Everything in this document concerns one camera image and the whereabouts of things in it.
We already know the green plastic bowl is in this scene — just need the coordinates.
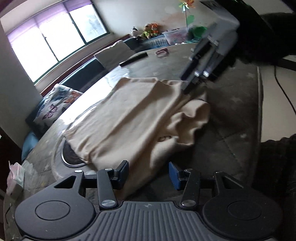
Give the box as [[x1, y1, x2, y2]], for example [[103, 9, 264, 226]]
[[191, 26, 207, 39]]

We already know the green framed window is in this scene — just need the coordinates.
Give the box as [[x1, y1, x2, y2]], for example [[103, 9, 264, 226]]
[[1, 1, 109, 83]]

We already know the pink hair tie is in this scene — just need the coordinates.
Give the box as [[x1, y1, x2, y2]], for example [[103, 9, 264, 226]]
[[155, 47, 170, 57]]

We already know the yellow brown plush toy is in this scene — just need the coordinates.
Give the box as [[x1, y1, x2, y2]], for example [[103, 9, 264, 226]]
[[141, 24, 152, 39]]

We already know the white black plush toy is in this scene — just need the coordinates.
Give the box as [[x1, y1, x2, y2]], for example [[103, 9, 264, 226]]
[[131, 27, 142, 40]]

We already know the clear plastic storage box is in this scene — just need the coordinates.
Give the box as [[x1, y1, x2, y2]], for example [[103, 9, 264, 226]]
[[163, 28, 188, 45]]

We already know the colourful paper pinwheel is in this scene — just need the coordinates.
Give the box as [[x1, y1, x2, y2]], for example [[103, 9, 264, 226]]
[[179, 0, 195, 28]]

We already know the orange plush toy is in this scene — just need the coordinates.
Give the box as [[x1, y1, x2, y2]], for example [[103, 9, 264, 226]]
[[151, 23, 159, 37]]

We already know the pink tissue pack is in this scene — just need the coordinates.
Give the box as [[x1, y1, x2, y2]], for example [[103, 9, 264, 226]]
[[6, 162, 25, 200]]

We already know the round black induction cooktop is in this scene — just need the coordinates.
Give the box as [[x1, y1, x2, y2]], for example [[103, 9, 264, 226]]
[[61, 140, 86, 168]]

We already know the beige sweater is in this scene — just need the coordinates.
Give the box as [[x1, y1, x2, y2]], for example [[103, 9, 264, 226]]
[[64, 78, 210, 200]]

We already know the black remote control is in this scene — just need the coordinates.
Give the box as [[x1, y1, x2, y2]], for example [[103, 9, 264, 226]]
[[119, 52, 148, 67]]

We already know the black cable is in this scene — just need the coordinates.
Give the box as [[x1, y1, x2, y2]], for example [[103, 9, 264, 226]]
[[274, 66, 296, 107]]

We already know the plain beige pillow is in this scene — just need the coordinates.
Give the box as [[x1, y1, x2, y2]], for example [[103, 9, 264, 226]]
[[94, 40, 135, 71]]

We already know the butterfly print pillow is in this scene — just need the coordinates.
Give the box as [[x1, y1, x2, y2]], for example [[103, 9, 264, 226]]
[[33, 84, 83, 134]]

